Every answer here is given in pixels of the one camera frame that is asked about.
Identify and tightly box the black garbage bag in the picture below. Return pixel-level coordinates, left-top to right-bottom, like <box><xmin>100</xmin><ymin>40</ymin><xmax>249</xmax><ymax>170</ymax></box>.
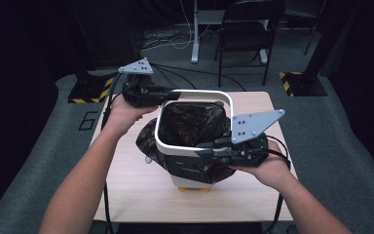
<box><xmin>135</xmin><ymin>101</ymin><xmax>237</xmax><ymax>185</ymax></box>

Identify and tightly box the tangle of floor cables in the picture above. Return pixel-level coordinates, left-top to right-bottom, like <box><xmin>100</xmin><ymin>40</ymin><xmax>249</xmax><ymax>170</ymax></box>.
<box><xmin>139</xmin><ymin>13</ymin><xmax>210</xmax><ymax>55</ymax></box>

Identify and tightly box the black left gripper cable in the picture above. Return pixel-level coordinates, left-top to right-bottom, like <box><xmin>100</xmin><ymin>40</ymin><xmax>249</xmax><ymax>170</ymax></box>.
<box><xmin>100</xmin><ymin>72</ymin><xmax>125</xmax><ymax>234</ymax></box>

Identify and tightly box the black stand with striped base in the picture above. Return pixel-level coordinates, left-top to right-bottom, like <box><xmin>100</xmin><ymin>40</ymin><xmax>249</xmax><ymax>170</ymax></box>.
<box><xmin>279</xmin><ymin>0</ymin><xmax>361</xmax><ymax>98</ymax></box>
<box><xmin>67</xmin><ymin>58</ymin><xmax>137</xmax><ymax>104</ymax></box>

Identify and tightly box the person's left hand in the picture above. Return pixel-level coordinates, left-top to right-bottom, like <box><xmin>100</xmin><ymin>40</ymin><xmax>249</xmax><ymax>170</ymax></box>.
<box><xmin>105</xmin><ymin>95</ymin><xmax>160</xmax><ymax>137</ymax></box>

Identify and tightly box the person's right hand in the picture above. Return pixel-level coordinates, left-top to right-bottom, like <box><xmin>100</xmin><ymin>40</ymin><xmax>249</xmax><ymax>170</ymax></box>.
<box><xmin>230</xmin><ymin>140</ymin><xmax>295</xmax><ymax>191</ymax></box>

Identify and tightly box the white trash can with face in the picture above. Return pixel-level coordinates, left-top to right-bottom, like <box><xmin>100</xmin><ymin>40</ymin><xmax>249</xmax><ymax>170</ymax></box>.
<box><xmin>169</xmin><ymin>174</ymin><xmax>216</xmax><ymax>194</ymax></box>

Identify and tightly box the white square bin rim ring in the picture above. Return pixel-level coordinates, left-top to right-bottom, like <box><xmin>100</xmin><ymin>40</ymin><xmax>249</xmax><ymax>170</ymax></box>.
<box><xmin>154</xmin><ymin>89</ymin><xmax>235</xmax><ymax>158</ymax></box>

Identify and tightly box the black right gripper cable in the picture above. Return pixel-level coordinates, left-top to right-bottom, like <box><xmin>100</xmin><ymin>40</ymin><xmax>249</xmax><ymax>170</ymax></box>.
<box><xmin>262</xmin><ymin>135</ymin><xmax>292</xmax><ymax>234</ymax></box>

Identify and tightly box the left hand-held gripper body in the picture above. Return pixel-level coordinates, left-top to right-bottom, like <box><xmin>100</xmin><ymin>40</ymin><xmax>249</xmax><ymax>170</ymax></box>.
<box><xmin>118</xmin><ymin>57</ymin><xmax>164</xmax><ymax>107</ymax></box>

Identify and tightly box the black folding chair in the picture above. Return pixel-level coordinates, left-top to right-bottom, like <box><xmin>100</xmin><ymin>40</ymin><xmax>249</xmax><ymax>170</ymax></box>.
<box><xmin>213</xmin><ymin>0</ymin><xmax>286</xmax><ymax>87</ymax></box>

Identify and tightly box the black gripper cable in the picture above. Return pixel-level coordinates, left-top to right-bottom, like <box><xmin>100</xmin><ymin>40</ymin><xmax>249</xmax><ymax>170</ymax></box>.
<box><xmin>262</xmin><ymin>135</ymin><xmax>292</xmax><ymax>234</ymax></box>
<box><xmin>100</xmin><ymin>72</ymin><xmax>125</xmax><ymax>234</ymax></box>

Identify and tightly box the white desk frame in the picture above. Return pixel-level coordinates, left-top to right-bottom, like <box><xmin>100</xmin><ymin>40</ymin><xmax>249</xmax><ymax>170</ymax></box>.
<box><xmin>190</xmin><ymin>0</ymin><xmax>271</xmax><ymax>64</ymax></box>

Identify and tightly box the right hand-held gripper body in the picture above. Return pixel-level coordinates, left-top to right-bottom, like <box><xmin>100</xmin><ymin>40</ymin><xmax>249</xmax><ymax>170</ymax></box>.
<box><xmin>227</xmin><ymin>108</ymin><xmax>286</xmax><ymax>169</ymax></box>

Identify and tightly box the long black floor cable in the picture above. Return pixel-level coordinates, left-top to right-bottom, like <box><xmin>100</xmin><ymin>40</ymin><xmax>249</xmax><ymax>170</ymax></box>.
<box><xmin>150</xmin><ymin>61</ymin><xmax>247</xmax><ymax>93</ymax></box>

